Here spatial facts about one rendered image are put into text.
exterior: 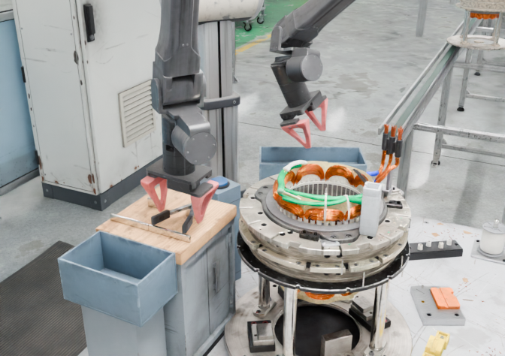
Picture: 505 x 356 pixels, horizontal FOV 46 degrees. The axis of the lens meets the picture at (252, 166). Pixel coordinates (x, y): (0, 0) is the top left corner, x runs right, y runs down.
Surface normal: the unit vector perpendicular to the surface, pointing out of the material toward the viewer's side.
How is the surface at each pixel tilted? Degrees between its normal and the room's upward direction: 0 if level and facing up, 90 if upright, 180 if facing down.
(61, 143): 92
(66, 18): 90
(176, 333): 90
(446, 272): 0
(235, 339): 0
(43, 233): 0
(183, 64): 105
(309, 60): 74
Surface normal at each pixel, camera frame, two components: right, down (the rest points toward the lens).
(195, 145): 0.47, 0.41
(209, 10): 0.42, 0.71
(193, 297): 0.89, 0.19
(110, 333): -0.46, 0.36
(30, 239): 0.00, -0.91
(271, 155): -0.02, 0.41
